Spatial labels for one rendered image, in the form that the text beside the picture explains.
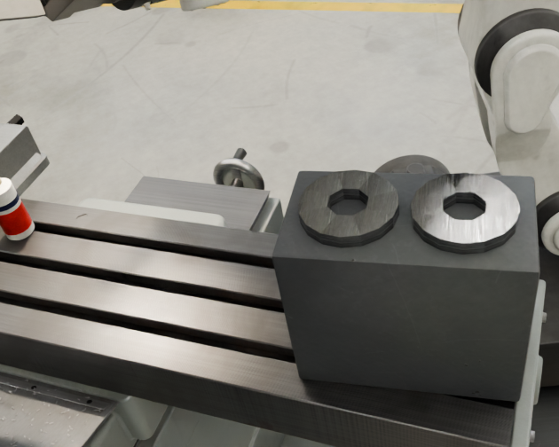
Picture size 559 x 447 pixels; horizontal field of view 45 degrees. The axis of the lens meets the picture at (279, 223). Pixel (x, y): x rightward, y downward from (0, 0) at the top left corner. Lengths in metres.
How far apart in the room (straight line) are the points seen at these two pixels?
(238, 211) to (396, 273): 0.69
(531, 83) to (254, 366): 0.55
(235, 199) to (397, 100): 1.62
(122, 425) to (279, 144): 1.85
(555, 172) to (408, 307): 0.64
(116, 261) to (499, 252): 0.52
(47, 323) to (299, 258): 0.40
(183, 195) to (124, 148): 1.56
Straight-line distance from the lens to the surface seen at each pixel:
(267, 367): 0.75
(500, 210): 0.60
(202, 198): 1.29
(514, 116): 1.04
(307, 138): 2.64
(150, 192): 1.34
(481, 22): 1.01
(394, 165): 1.52
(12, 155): 1.10
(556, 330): 1.25
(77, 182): 2.76
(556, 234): 1.23
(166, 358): 0.79
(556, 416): 1.36
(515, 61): 0.99
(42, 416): 0.88
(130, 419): 0.91
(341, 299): 0.61
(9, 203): 0.98
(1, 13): 0.87
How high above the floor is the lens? 1.54
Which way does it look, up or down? 42 degrees down
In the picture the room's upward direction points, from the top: 12 degrees counter-clockwise
